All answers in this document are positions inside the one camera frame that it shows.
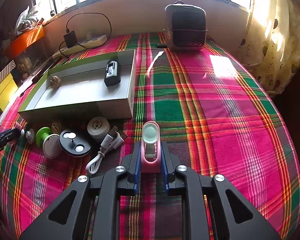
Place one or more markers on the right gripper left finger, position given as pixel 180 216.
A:
pixel 89 206

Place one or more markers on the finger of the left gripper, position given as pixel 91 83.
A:
pixel 9 135

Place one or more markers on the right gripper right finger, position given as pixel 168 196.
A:
pixel 211 206

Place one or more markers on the white knob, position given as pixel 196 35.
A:
pixel 29 135

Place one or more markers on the brown walnut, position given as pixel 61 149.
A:
pixel 55 82
pixel 56 127

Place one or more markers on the pink white oval device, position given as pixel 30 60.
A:
pixel 150 148

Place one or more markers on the black rectangular device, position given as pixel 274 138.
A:
pixel 112 76

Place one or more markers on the pink ear hook clip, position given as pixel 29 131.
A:
pixel 18 126

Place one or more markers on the yellow box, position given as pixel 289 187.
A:
pixel 8 88

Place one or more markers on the green white round gadget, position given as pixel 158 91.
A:
pixel 48 142

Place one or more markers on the striped gift box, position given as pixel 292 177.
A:
pixel 4 73

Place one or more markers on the black disc with white buttons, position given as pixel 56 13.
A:
pixel 74 144

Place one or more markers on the black smartphone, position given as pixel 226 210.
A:
pixel 50 63

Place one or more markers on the white round cap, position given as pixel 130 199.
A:
pixel 98 127

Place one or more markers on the orange box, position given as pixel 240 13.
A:
pixel 23 41

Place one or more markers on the plaid bed cloth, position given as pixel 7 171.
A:
pixel 212 113

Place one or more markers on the green white cardboard box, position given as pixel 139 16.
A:
pixel 83 93

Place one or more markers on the black charger adapter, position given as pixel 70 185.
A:
pixel 70 39

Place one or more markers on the white power strip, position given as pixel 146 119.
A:
pixel 87 44

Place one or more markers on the cream patterned curtain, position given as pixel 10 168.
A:
pixel 271 49

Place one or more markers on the small grey heater fan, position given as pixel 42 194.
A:
pixel 185 27

